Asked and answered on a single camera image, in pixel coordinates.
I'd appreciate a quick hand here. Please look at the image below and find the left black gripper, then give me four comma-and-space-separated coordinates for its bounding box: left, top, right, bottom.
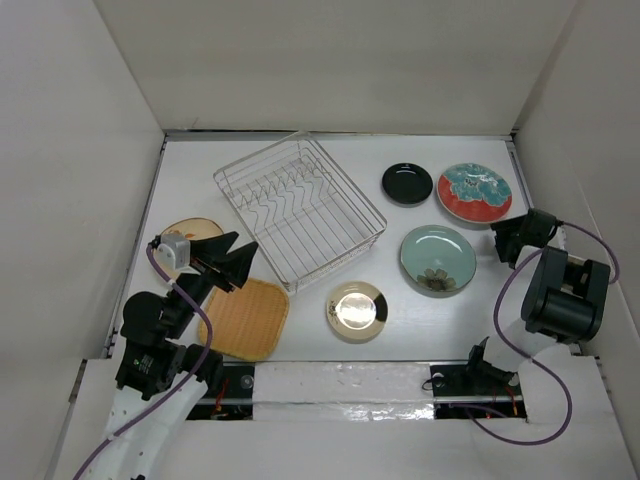
166, 230, 257, 336

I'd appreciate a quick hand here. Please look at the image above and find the red and teal floral plate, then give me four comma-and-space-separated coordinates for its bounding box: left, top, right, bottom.
436, 163, 513, 224

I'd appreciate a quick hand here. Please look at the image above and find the small black plate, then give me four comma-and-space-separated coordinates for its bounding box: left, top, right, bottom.
381, 163, 434, 206

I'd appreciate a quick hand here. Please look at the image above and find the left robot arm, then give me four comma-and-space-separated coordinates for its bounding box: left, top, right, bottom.
74, 231, 258, 479

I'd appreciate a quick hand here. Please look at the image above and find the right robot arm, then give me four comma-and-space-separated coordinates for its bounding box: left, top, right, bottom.
461, 208, 620, 431

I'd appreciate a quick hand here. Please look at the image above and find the round wooden plate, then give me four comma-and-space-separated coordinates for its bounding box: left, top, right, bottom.
157, 217, 223, 251

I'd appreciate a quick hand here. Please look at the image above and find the woven bamboo square tray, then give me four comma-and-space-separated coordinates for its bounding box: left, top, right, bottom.
198, 278, 289, 362

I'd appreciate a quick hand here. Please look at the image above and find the light green flower bowl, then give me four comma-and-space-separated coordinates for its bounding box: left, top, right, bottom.
399, 225, 477, 295

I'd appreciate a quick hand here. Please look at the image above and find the gold rimmed cream plate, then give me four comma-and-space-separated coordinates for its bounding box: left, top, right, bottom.
325, 281, 389, 343

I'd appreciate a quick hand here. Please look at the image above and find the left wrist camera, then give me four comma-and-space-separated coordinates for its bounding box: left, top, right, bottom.
152, 233, 191, 278

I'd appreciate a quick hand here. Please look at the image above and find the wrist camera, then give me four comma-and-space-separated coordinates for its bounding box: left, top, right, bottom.
554, 221, 568, 251
152, 233, 191, 278

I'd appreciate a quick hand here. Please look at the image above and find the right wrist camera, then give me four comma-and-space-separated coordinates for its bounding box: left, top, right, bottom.
554, 221, 568, 251

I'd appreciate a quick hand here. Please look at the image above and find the wire dish rack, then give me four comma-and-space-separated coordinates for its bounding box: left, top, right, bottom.
213, 132, 387, 294

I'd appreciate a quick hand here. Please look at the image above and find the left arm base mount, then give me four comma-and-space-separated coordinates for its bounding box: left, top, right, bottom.
187, 362, 255, 421

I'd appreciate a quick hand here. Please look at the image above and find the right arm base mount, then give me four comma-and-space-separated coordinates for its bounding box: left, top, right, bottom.
421, 338, 526, 419

